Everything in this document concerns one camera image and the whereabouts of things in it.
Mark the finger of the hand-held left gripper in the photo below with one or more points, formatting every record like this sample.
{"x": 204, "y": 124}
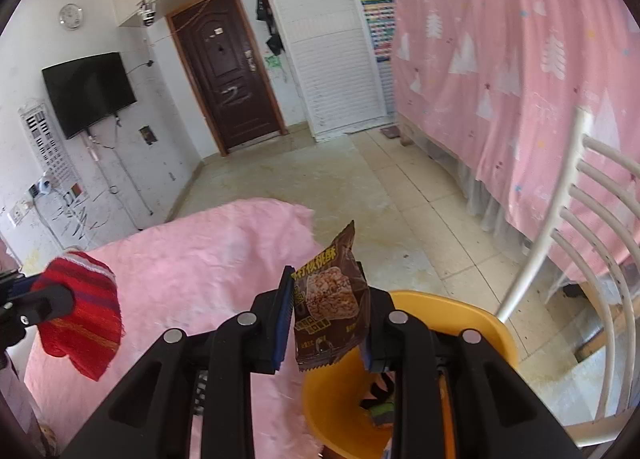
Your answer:
{"x": 22, "y": 284}
{"x": 47, "y": 298}

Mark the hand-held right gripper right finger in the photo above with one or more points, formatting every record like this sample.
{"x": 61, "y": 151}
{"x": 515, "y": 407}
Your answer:
{"x": 367, "y": 358}

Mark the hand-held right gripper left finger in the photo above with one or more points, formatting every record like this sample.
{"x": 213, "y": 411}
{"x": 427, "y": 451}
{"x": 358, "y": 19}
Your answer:
{"x": 282, "y": 324}

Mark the red knitted cloth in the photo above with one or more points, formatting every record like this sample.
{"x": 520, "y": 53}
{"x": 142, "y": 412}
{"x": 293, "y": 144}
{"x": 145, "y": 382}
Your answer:
{"x": 80, "y": 319}

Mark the brown snack packet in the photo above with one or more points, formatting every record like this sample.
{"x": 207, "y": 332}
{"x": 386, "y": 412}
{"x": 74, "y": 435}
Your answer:
{"x": 325, "y": 309}

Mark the yellow plastic bin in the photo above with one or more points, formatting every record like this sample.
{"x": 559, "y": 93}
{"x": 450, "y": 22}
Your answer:
{"x": 340, "y": 404}

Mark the pink tablecloth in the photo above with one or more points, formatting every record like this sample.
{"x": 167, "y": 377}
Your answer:
{"x": 200, "y": 264}

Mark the eye chart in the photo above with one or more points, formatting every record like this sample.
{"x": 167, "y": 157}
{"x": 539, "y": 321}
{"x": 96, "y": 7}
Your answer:
{"x": 47, "y": 139}

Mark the white bed skirt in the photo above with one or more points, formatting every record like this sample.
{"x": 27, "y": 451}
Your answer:
{"x": 480, "y": 199}

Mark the floor scale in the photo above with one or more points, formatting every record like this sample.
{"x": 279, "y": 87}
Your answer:
{"x": 390, "y": 131}

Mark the white slatted chair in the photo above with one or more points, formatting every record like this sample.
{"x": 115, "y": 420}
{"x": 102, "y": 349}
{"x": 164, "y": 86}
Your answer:
{"x": 575, "y": 219}

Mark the dark brown door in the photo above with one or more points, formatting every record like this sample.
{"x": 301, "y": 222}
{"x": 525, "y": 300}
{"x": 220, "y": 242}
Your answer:
{"x": 230, "y": 74}

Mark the white slatted wardrobe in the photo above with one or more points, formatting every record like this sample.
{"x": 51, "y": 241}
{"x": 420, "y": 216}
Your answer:
{"x": 340, "y": 39}

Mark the colourful grid poster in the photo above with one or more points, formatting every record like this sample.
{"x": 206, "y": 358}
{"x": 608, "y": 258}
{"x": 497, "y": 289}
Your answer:
{"x": 378, "y": 29}

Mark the black hanging bags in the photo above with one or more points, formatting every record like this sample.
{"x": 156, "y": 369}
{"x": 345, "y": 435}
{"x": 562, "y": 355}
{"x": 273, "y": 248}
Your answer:
{"x": 265, "y": 14}

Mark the pink tree print curtain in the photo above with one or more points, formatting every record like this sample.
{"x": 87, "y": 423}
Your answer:
{"x": 525, "y": 64}

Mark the white wall socket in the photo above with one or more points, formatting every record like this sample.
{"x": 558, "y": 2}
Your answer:
{"x": 20, "y": 214}

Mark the wall socket with chargers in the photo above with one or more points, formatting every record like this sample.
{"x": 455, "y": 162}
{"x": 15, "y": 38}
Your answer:
{"x": 42, "y": 186}

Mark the small black wall box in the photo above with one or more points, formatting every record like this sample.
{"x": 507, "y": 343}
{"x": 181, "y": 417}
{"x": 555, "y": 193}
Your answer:
{"x": 147, "y": 134}

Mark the black wall television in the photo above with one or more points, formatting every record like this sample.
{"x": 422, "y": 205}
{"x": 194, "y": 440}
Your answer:
{"x": 90, "y": 91}

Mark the wooden bed frame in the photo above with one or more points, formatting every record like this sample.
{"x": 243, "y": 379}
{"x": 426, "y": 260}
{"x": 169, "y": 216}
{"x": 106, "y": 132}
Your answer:
{"x": 405, "y": 131}

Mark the round wall clock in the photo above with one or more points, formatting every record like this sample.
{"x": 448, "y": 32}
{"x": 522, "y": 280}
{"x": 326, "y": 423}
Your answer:
{"x": 70, "y": 17}

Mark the white security camera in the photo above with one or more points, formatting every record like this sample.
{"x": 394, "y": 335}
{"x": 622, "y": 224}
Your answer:
{"x": 147, "y": 14}

